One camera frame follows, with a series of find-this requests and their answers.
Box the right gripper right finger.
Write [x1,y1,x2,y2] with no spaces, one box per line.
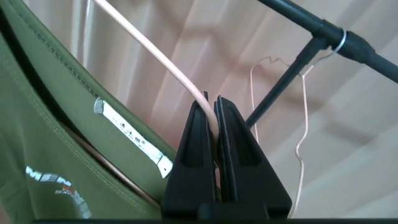
[214,95,293,220]

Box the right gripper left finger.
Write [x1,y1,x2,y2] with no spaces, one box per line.
[160,91,218,220]

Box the pink clothes hanger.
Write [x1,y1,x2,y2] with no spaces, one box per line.
[60,0,222,210]
[249,29,348,220]

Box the green printed t-shirt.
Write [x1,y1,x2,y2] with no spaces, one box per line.
[0,0,178,220]

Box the black clothes rack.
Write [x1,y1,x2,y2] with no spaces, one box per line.
[245,0,398,128]

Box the beige curtain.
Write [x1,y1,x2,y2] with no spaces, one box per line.
[23,0,398,220]

